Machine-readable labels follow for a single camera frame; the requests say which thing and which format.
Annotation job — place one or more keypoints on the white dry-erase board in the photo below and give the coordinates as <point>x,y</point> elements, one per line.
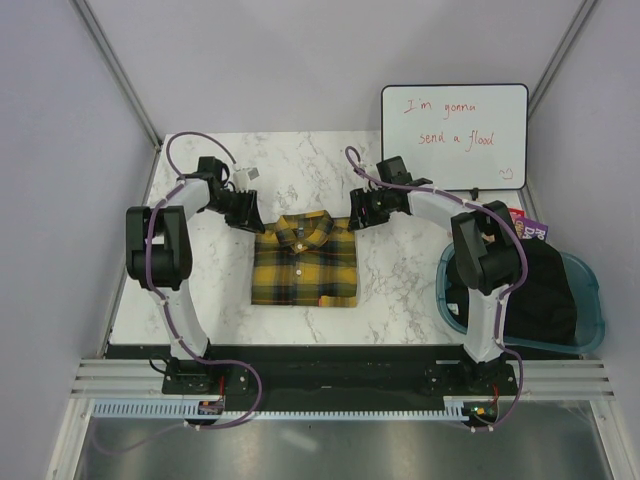
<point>461,137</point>

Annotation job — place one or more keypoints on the yellow plaid flannel shirt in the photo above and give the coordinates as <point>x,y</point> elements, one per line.
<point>306,260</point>

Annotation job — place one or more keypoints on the black shirt in bin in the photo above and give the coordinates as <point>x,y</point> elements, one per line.
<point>542,310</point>

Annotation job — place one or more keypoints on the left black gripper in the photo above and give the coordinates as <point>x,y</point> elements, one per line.
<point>249,217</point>

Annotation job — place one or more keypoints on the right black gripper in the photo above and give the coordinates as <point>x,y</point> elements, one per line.
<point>359,198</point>

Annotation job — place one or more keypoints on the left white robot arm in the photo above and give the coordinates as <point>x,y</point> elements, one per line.
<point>158,248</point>

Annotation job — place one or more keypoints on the aluminium frame rails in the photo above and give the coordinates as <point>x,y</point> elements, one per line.
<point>544,380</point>

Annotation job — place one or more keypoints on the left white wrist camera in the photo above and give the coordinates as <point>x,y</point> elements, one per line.
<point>242,178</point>

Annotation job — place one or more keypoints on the white slotted cable duct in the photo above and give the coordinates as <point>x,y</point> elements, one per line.
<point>196,410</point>

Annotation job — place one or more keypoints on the teal plastic bin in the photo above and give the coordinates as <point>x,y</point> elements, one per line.
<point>590,326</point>

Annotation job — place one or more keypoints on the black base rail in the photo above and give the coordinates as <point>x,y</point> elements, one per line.
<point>364,373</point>

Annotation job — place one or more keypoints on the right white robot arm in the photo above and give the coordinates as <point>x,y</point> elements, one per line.
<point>489,257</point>

